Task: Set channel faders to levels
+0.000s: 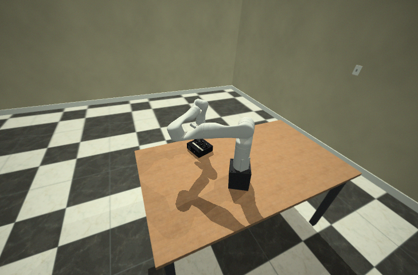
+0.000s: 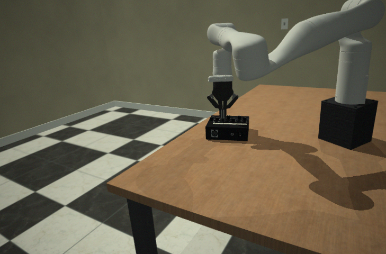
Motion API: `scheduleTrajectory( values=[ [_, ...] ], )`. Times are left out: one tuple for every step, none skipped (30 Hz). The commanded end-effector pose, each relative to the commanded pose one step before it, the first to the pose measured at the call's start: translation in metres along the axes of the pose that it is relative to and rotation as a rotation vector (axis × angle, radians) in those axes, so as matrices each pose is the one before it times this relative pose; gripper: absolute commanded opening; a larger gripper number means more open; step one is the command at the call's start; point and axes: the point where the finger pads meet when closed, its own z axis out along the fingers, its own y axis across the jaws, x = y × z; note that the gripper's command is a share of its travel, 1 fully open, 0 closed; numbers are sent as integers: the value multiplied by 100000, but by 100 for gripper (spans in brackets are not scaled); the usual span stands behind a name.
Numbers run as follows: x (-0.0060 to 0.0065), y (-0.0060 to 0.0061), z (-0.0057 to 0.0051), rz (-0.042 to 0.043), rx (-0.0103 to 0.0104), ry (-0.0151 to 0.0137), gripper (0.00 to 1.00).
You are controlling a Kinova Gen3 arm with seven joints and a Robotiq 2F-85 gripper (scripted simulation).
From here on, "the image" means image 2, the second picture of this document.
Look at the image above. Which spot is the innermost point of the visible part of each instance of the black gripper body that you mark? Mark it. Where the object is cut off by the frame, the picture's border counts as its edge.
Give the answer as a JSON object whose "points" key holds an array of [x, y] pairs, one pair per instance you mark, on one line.
{"points": [[222, 87]]}

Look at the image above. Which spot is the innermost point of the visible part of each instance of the black lighting desk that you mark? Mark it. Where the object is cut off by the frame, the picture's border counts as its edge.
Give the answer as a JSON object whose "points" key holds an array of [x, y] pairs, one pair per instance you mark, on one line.
{"points": [[230, 128]]}

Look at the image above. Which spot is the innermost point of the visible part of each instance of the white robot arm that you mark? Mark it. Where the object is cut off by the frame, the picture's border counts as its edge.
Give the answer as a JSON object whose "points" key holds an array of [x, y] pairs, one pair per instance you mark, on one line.
{"points": [[252, 61]]}

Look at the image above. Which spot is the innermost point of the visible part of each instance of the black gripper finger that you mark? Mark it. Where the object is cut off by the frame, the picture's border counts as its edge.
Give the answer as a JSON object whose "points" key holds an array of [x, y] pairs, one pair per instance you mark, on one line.
{"points": [[214, 103], [225, 106]]}

